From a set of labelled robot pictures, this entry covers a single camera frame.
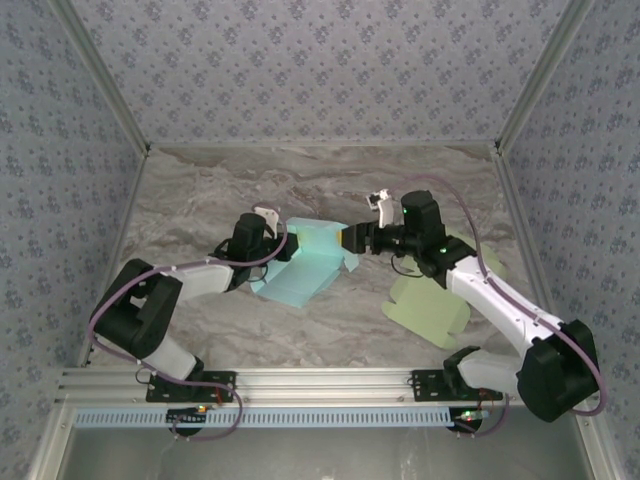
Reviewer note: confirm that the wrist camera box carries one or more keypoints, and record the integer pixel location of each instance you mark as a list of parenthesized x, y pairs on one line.
[(266, 217), (382, 207)]

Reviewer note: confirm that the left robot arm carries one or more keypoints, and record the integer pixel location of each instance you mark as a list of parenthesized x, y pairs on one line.
[(200, 277)]

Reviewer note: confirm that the narrow aluminium side rail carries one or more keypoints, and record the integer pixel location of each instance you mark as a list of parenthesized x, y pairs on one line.
[(116, 250)]

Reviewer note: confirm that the aluminium mounting beam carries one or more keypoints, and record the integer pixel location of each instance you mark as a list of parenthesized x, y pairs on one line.
[(325, 385)]

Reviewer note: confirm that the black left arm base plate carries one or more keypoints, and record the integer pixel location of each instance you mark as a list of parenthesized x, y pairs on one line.
[(220, 380)]

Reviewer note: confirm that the wide aluminium side rail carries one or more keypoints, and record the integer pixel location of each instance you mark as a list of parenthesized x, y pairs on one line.
[(517, 210)]

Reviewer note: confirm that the grey metal panel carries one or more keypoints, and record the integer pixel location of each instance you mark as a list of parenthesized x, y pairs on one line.
[(325, 455)]

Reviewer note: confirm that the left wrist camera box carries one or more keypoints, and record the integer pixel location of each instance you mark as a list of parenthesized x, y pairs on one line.
[(266, 217)]

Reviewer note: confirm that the aluminium frame leg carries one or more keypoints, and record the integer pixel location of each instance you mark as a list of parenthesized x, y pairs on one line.
[(597, 445), (50, 445)]

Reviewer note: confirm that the blue paper box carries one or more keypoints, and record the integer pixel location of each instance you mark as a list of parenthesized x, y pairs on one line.
[(305, 270)]

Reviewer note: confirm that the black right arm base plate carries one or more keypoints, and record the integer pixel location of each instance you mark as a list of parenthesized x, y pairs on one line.
[(425, 387)]

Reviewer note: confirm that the green paper box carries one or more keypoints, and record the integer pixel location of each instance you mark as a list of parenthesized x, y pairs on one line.
[(425, 310)]

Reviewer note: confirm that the aluminium frame post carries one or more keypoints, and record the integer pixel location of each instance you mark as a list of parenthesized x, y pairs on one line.
[(542, 75), (103, 75)]

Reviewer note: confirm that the black bracket with lit adapter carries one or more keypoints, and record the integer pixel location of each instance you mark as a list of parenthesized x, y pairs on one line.
[(470, 419), (187, 416)]

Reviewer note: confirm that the thin aluminium table edge rail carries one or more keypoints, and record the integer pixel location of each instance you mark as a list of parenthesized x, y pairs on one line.
[(325, 144)]

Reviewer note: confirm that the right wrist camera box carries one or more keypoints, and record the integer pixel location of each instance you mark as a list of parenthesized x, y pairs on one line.
[(382, 207)]

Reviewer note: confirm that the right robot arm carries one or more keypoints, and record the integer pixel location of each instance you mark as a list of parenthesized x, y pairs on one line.
[(500, 300)]

